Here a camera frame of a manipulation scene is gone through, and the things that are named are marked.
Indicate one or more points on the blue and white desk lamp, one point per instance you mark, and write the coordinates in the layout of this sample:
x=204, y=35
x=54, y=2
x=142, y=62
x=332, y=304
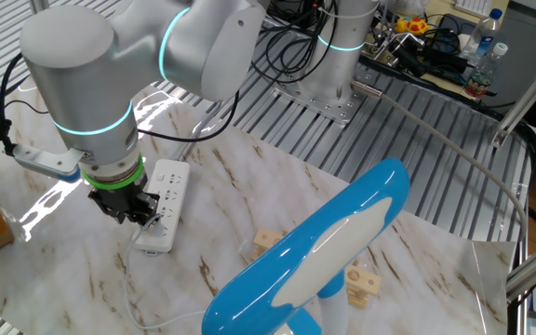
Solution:
x=296, y=260

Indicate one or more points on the white power strip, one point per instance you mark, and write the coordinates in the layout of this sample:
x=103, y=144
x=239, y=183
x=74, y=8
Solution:
x=172, y=186

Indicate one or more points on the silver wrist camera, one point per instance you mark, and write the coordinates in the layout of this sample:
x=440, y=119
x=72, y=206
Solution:
x=44, y=160

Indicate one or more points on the aluminium frame post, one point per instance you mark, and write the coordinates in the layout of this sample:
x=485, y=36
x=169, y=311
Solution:
x=528, y=88
x=39, y=4
x=535, y=270

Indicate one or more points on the plastic bottle white cap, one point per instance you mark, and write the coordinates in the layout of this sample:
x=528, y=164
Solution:
x=484, y=74

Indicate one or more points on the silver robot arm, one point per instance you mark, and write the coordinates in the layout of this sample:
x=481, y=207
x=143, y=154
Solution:
x=91, y=84

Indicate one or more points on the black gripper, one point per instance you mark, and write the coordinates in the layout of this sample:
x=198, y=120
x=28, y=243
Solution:
x=121, y=200

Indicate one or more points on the plastic bottle blue cap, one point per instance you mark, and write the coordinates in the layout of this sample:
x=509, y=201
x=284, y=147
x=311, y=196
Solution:
x=482, y=32

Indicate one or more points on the wooden test tube rack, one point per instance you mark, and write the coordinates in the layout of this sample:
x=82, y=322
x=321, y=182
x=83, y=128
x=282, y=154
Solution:
x=363, y=281

